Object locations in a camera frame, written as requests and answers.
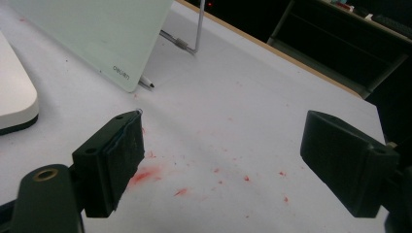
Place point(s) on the white whiteboard eraser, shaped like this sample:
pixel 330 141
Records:
pixel 14 93

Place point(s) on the white metal frame desk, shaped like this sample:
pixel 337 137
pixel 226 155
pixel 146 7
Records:
pixel 317 66

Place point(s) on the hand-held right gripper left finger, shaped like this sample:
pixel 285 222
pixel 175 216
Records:
pixel 107 161

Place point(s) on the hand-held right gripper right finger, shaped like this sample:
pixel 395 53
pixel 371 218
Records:
pixel 350 165

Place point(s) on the white marker pen black tip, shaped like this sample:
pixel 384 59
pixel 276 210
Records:
pixel 146 82

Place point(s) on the white table cover sheet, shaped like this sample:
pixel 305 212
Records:
pixel 226 97

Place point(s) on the pale green glass whiteboard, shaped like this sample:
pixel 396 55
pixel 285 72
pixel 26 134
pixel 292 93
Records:
pixel 97 32

